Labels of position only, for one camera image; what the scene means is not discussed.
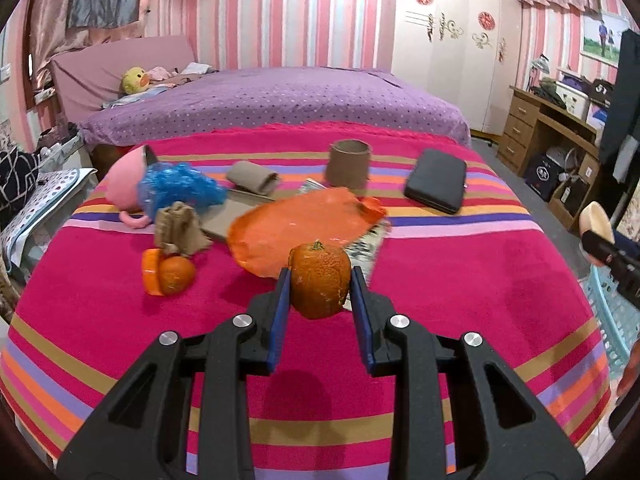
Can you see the black box with emblem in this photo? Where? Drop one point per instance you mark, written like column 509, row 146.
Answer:
column 542, row 174

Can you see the light blue plastic basket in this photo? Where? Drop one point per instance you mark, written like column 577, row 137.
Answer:
column 607, row 310

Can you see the white storage box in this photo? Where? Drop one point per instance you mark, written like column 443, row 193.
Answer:
column 574, row 100

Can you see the large mandarin orange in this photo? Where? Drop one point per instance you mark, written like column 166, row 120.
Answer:
column 320, row 280

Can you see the black case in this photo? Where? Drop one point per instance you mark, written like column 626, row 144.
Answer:
column 436, row 180

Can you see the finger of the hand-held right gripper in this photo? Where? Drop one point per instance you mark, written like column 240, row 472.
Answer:
column 600, row 247

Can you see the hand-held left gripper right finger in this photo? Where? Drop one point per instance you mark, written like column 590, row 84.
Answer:
column 361, row 325

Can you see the yellow duck plush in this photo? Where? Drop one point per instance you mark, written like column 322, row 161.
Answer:
column 134, row 80

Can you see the pink cup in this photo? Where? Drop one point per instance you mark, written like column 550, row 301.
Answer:
column 125, row 180

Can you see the purple dotted bed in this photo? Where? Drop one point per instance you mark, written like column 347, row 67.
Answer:
column 300, row 100

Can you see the brown paper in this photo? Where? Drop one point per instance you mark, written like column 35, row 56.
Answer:
column 177, row 227

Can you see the dark bag on desk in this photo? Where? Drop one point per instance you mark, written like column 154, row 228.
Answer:
column 547, row 90

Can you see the dark hanging jacket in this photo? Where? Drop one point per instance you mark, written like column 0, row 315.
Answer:
column 622, row 100

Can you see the black white patterned cloth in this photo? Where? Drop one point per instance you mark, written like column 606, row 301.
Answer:
column 17, row 175

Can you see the wooden desk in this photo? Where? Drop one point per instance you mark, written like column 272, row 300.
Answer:
column 545, row 125

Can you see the small mandarin orange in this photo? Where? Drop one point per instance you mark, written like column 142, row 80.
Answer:
column 178, row 275

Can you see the small framed wall photo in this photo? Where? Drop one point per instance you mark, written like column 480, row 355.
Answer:
column 602, row 37

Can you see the pink headboard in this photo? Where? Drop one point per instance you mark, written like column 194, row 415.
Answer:
column 110, row 67

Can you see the blue plastic bag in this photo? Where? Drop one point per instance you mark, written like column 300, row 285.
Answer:
column 177, row 185

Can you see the round cardboard tube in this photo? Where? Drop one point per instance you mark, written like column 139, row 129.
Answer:
column 347, row 167

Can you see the striped pink blanket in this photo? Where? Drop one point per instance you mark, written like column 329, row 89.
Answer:
column 475, row 285

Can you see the white appliance under desk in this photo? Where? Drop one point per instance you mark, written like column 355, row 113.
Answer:
column 560, row 154

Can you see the flat cardboard piece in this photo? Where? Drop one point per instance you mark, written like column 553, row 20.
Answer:
column 225, row 220

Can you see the orange plastic bag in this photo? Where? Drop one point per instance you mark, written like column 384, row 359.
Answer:
column 290, row 225

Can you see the white wardrobe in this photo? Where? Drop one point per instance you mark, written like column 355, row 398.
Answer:
column 450, row 70

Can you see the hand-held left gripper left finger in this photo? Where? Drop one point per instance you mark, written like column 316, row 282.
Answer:
column 280, row 320

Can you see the floral cloth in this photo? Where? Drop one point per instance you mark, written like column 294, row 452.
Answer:
column 625, row 217

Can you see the person's right hand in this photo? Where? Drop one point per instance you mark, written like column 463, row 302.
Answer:
column 629, row 367

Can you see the desk lamp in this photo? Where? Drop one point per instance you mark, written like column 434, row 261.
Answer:
column 539, row 67

